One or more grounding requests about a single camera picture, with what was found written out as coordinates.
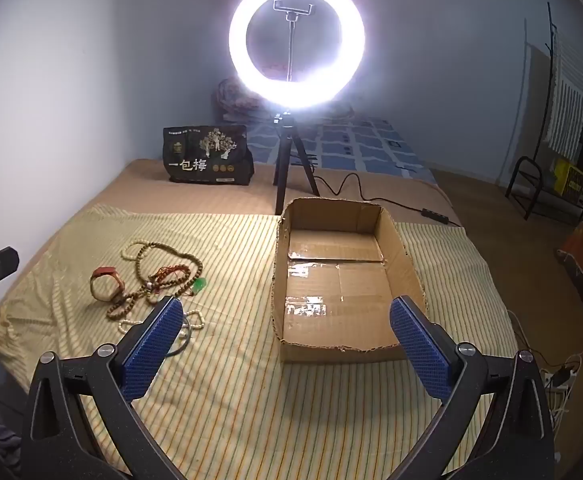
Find black metal clothes rack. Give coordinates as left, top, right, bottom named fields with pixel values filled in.
left=504, top=2, right=583, bottom=223

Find yellow striped cloth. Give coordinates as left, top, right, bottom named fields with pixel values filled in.
left=0, top=203, right=522, bottom=480

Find folded patterned quilt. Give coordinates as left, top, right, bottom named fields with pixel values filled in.
left=210, top=77, right=272, bottom=123

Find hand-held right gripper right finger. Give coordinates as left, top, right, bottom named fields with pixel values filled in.
left=389, top=296, right=557, bottom=480

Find black printed box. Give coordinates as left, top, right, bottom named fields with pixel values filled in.
left=163, top=125, right=255, bottom=184

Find white cables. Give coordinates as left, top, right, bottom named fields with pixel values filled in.
left=506, top=310, right=583, bottom=421

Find black power cable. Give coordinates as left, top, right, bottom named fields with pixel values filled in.
left=311, top=162, right=465, bottom=228

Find thin bangle hoop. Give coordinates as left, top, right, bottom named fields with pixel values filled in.
left=166, top=320, right=195, bottom=358

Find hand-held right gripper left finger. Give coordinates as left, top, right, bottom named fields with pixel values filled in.
left=20, top=296, right=185, bottom=480

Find pale bead bracelet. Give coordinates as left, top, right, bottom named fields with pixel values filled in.
left=118, top=310, right=206, bottom=333

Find phone holder clamp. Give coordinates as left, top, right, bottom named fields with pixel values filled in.
left=274, top=0, right=317, bottom=86

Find white power strip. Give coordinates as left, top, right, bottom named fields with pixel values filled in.
left=541, top=365, right=579, bottom=396

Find blue patterned sheet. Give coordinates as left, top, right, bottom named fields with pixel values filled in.
left=244, top=115, right=437, bottom=181

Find brown bed sheet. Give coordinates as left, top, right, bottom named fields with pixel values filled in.
left=0, top=159, right=467, bottom=361

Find long brown bead necklace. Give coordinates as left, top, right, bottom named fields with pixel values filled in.
left=106, top=240, right=205, bottom=321

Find white ring light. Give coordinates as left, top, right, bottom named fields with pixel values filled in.
left=229, top=0, right=367, bottom=111

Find striped hanging towel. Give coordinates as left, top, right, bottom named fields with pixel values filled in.
left=544, top=40, right=583, bottom=161

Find red and tan wristband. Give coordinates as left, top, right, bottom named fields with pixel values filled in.
left=90, top=266, right=125, bottom=303

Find red cord bracelet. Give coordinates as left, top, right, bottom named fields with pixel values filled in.
left=149, top=267, right=192, bottom=293

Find cardboard box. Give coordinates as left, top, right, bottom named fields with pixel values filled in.
left=270, top=197, right=429, bottom=365

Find black tripod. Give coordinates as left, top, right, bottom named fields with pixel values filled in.
left=272, top=110, right=321, bottom=216

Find yellow box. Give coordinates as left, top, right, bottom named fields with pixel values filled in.
left=551, top=157, right=583, bottom=198

